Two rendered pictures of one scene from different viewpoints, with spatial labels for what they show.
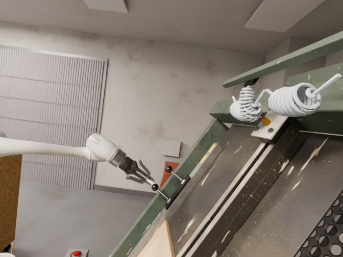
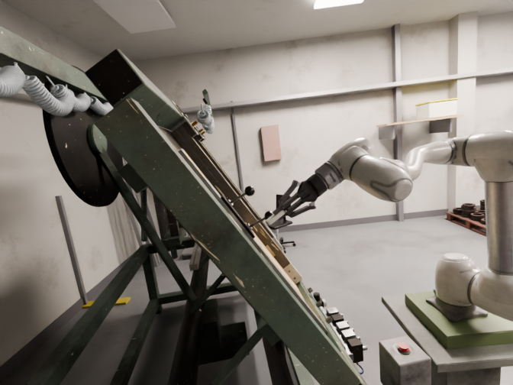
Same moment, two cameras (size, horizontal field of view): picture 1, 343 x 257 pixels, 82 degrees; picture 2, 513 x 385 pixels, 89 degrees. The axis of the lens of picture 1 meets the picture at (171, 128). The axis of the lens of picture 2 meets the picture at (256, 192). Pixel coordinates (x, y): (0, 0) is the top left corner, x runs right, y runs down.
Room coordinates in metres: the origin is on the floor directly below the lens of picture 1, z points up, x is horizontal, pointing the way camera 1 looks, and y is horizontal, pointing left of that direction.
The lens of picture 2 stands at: (1.97, 0.02, 1.70)
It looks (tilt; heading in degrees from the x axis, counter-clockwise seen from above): 10 degrees down; 181
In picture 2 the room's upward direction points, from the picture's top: 7 degrees counter-clockwise
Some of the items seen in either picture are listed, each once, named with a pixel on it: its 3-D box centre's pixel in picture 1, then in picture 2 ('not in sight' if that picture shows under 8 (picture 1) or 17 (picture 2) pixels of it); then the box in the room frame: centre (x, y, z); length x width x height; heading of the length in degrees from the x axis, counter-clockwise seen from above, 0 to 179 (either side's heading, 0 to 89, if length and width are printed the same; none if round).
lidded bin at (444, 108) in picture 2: not in sight; (435, 109); (-2.51, 3.02, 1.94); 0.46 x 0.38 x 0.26; 89
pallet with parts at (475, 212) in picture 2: not in sight; (492, 214); (-2.11, 3.65, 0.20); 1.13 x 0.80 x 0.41; 179
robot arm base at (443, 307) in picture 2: not in sight; (451, 300); (0.77, 0.90, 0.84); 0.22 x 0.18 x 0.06; 4
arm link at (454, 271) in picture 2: not in sight; (456, 276); (0.80, 0.91, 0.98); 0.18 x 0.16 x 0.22; 21
